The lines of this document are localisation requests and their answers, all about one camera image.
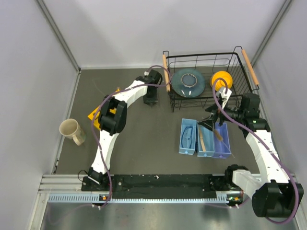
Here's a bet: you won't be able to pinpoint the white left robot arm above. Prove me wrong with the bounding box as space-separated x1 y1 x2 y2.
82 69 162 192

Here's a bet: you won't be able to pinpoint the light blue left bin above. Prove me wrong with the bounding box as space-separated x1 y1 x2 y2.
178 118 197 155

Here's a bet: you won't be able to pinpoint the light blue bin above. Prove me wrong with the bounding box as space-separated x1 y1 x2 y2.
178 118 197 155
197 125 215 158

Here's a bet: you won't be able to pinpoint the wire test tube brush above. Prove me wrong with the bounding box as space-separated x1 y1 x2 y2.
213 128 234 159

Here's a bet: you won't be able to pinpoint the blue safety goggles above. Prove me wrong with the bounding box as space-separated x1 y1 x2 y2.
181 126 193 149

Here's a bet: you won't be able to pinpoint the wooden test tube holder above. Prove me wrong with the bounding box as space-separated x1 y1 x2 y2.
199 126 206 152

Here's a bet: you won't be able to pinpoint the beige ceramic mug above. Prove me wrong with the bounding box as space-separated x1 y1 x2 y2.
59 118 86 146

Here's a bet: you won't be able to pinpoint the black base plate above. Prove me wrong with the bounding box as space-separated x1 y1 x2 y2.
81 174 243 199

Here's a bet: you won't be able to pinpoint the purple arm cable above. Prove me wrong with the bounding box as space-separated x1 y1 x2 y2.
213 78 302 225
90 65 171 208

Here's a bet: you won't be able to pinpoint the yellow ribbed bowl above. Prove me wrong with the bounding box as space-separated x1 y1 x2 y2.
210 70 233 91

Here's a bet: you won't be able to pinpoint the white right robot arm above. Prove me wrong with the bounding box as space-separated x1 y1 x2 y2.
198 92 304 224

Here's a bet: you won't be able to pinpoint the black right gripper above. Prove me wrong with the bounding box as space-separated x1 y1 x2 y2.
198 98 245 131

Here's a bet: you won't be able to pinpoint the blue ceramic plate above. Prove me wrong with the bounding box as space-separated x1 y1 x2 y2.
171 68 206 98

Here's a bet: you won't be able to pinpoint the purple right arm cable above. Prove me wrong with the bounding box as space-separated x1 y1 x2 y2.
213 78 302 225

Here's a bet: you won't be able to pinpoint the black wire basket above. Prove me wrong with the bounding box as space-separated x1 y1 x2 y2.
163 46 259 110

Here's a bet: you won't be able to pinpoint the light blue middle bin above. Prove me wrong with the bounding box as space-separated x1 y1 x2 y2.
197 125 215 158

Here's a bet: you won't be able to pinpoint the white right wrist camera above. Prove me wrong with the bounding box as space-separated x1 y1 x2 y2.
216 87 232 109

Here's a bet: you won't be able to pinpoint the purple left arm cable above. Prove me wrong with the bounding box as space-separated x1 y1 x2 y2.
90 65 171 208

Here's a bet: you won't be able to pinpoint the yellow test tube rack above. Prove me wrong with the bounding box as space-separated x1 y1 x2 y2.
88 87 120 130

